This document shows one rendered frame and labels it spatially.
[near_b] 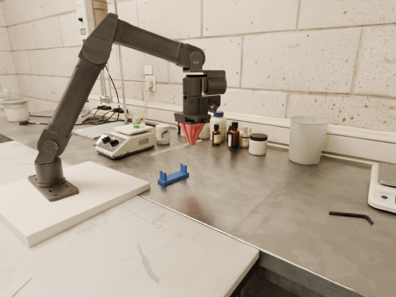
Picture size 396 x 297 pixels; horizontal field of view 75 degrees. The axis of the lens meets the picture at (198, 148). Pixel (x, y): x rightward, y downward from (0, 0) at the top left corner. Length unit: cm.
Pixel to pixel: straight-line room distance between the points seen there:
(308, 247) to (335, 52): 73
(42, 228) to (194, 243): 30
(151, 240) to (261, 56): 88
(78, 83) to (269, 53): 76
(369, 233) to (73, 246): 60
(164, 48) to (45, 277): 56
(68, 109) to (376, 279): 72
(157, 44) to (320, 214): 58
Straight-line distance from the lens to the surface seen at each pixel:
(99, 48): 70
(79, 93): 72
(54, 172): 77
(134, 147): 102
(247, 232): 57
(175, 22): 145
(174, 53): 73
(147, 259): 51
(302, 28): 113
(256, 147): 100
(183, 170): 81
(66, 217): 63
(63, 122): 73
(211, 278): 47
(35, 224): 64
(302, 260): 54
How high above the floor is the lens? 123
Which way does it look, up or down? 18 degrees down
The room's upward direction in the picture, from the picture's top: straight up
